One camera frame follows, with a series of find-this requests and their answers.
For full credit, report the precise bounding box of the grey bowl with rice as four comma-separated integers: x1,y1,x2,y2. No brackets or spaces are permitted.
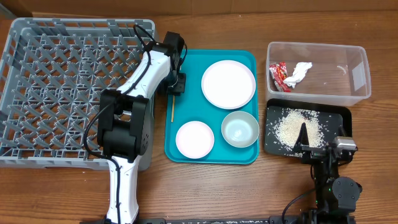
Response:
221,111,260,148

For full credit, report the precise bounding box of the small white bowl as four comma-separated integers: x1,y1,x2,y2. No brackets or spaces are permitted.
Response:
175,121,215,159

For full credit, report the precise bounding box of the clear plastic waste bin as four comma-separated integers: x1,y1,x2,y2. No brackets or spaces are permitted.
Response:
265,42,372,106

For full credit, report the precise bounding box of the teal serving tray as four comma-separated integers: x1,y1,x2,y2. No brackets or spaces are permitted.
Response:
164,49,259,165

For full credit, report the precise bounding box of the black waste tray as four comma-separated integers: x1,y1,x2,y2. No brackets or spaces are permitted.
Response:
264,99,353,157

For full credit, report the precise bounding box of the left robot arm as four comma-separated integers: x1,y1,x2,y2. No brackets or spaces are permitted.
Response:
83,32,188,223

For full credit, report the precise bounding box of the large white plate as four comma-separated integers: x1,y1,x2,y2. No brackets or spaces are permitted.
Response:
201,60,256,110

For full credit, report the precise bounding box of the grey dishwasher rack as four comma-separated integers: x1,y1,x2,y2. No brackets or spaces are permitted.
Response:
1,17,157,170

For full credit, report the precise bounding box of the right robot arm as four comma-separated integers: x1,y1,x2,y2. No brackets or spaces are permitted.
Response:
280,123,363,223

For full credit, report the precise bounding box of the red snack wrapper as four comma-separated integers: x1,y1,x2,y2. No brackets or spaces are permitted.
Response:
269,62,290,92

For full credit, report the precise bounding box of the wooden chopstick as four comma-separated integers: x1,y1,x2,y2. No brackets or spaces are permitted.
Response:
171,95,175,123

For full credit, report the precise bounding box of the spilled rice pile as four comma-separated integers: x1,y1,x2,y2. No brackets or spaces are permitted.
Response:
267,108,325,152

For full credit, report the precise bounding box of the white napkin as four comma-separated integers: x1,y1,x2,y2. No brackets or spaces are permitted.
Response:
283,62,313,88

